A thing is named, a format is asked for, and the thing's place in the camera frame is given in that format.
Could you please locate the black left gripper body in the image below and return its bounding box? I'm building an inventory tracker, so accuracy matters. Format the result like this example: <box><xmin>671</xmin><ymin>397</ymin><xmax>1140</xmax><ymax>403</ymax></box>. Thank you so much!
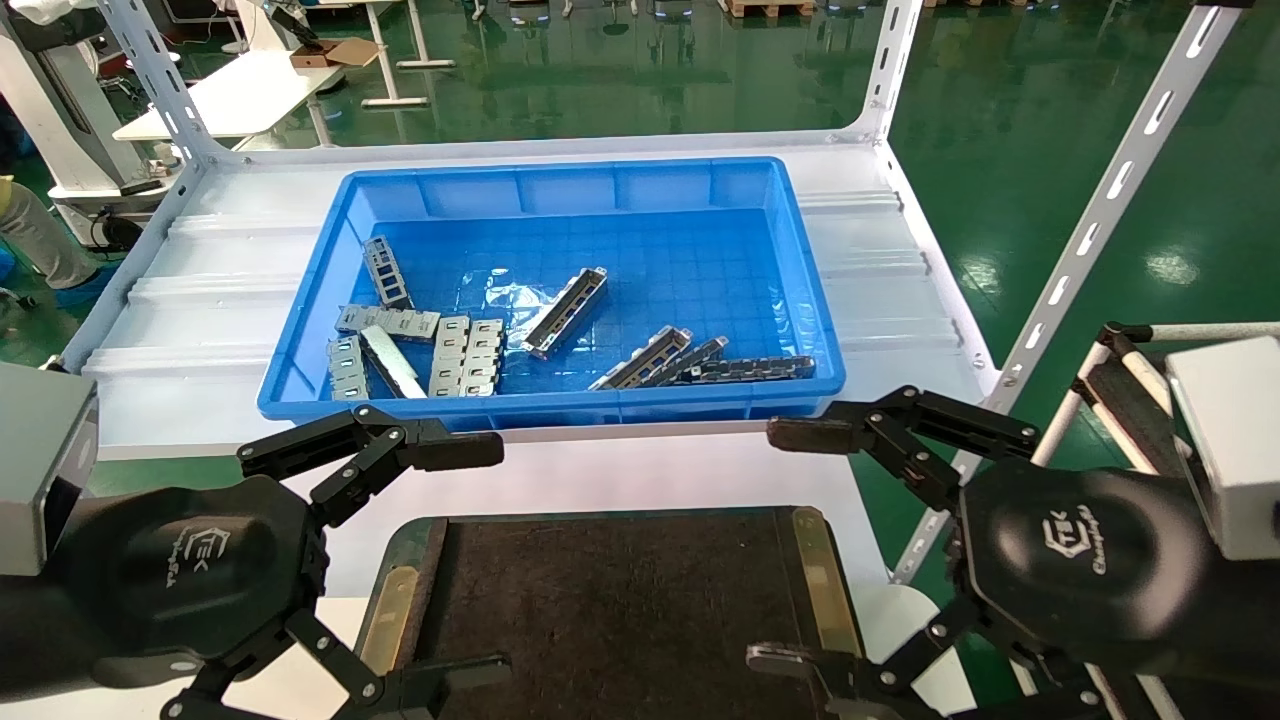
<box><xmin>0</xmin><ymin>475</ymin><xmax>331</xmax><ymax>701</ymax></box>

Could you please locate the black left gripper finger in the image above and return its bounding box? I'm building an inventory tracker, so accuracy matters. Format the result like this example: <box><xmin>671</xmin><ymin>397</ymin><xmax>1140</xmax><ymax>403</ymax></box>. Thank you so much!
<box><xmin>160</xmin><ymin>610</ymin><xmax>513</xmax><ymax>720</ymax></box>
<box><xmin>238</xmin><ymin>405</ymin><xmax>504</xmax><ymax>528</ymax></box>

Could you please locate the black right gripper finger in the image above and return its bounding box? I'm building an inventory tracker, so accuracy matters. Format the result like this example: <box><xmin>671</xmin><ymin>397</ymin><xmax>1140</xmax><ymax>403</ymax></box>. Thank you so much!
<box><xmin>745</xmin><ymin>598</ymin><xmax>1101</xmax><ymax>720</ymax></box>
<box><xmin>768</xmin><ymin>385</ymin><xmax>1041</xmax><ymax>513</ymax></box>

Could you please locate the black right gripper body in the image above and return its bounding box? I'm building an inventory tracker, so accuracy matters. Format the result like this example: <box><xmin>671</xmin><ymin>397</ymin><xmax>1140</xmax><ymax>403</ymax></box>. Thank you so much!
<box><xmin>950</xmin><ymin>462</ymin><xmax>1280</xmax><ymax>691</ymax></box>

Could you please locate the silver metal bracket part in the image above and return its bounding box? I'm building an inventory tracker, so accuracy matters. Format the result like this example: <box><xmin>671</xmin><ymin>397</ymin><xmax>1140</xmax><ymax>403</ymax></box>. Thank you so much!
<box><xmin>640</xmin><ymin>337</ymin><xmax>729</xmax><ymax>387</ymax></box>
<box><xmin>335</xmin><ymin>304</ymin><xmax>441</xmax><ymax>343</ymax></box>
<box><xmin>327</xmin><ymin>335</ymin><xmax>371</xmax><ymax>401</ymax></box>
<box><xmin>521</xmin><ymin>266</ymin><xmax>609</xmax><ymax>359</ymax></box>
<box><xmin>428</xmin><ymin>315</ymin><xmax>471</xmax><ymax>397</ymax></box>
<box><xmin>588</xmin><ymin>327</ymin><xmax>693</xmax><ymax>391</ymax></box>
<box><xmin>462</xmin><ymin>319</ymin><xmax>505</xmax><ymax>397</ymax></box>

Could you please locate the black container tray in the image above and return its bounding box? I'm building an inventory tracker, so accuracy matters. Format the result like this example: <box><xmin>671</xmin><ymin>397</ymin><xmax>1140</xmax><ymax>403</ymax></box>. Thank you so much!
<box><xmin>355</xmin><ymin>505</ymin><xmax>866</xmax><ymax>720</ymax></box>

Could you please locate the white metal shelf rack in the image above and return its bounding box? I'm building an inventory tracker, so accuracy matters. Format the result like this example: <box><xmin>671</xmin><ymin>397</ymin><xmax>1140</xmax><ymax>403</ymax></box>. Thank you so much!
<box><xmin>60</xmin><ymin>0</ymin><xmax>1256</xmax><ymax>586</ymax></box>

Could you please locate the blue plastic bin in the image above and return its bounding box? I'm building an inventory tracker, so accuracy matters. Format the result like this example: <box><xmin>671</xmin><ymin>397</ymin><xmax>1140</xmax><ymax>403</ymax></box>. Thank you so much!
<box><xmin>256</xmin><ymin>157</ymin><xmax>847</xmax><ymax>437</ymax></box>

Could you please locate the person in yellow coat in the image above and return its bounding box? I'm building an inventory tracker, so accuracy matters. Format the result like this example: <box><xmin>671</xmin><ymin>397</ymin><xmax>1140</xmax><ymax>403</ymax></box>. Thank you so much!
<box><xmin>0</xmin><ymin>175</ymin><xmax>121</xmax><ymax>306</ymax></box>

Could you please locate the white background table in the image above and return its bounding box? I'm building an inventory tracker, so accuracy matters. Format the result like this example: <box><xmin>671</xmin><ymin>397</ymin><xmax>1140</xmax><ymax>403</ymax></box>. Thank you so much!
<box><xmin>112</xmin><ymin>50</ymin><xmax>346</xmax><ymax>143</ymax></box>

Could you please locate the open cardboard box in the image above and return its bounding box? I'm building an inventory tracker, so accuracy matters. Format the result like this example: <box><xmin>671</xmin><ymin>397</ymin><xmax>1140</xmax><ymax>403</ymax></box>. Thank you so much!
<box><xmin>290</xmin><ymin>38</ymin><xmax>381</xmax><ymax>69</ymax></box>

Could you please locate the white background machine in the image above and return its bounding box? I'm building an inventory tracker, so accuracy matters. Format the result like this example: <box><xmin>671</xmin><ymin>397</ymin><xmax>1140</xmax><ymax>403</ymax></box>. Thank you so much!
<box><xmin>0</xmin><ymin>0</ymin><xmax>191</xmax><ymax>246</ymax></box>

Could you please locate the dark metal bracket strip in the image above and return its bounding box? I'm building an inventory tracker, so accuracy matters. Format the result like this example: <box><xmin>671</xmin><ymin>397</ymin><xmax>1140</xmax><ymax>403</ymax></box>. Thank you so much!
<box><xmin>680</xmin><ymin>355</ymin><xmax>816</xmax><ymax>386</ymax></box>

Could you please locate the perforated metal bracket part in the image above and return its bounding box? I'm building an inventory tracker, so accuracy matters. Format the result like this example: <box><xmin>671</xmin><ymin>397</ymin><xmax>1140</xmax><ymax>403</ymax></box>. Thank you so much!
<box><xmin>362</xmin><ymin>236</ymin><xmax>414</xmax><ymax>309</ymax></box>

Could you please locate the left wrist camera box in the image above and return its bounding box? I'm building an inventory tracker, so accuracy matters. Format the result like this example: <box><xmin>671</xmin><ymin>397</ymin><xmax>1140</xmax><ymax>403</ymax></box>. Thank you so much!
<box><xmin>0</xmin><ymin>362</ymin><xmax>98</xmax><ymax>576</ymax></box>

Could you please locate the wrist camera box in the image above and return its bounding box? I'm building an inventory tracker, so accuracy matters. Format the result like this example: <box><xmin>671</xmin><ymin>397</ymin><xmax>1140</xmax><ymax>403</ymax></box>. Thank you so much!
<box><xmin>0</xmin><ymin>362</ymin><xmax>98</xmax><ymax>576</ymax></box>
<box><xmin>1165</xmin><ymin>336</ymin><xmax>1280</xmax><ymax>561</ymax></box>

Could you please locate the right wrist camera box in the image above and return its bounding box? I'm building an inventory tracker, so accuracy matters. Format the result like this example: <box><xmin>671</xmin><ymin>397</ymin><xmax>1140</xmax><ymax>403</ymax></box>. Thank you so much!
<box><xmin>1165</xmin><ymin>336</ymin><xmax>1280</xmax><ymax>561</ymax></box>

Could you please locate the white desk leg frame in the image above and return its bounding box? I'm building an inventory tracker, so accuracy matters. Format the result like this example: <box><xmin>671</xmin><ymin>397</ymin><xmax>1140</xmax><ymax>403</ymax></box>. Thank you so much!
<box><xmin>362</xmin><ymin>0</ymin><xmax>456</xmax><ymax>109</ymax></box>

